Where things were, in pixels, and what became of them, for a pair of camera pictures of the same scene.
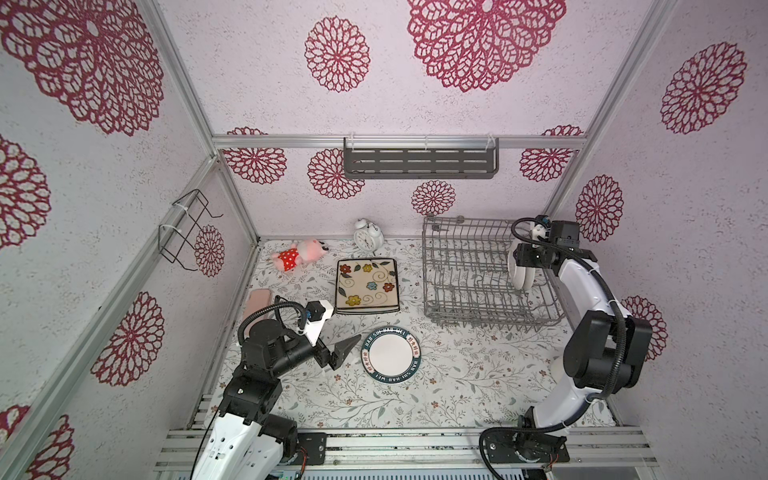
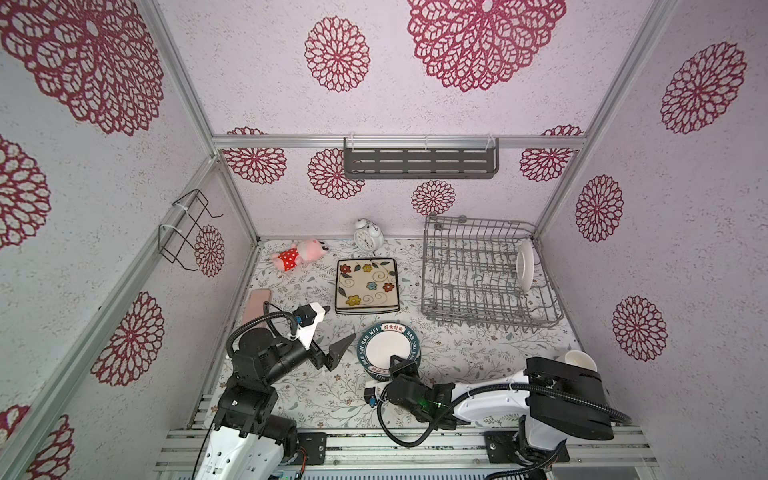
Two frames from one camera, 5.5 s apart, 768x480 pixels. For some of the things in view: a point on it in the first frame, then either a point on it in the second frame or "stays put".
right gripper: [523, 252] -> [402, 369]
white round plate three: [516, 274] -> [381, 341]
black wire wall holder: [176, 241] stays put
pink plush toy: [305, 251] stays put
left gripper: [337, 358] stays put
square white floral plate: [367, 285] stays put
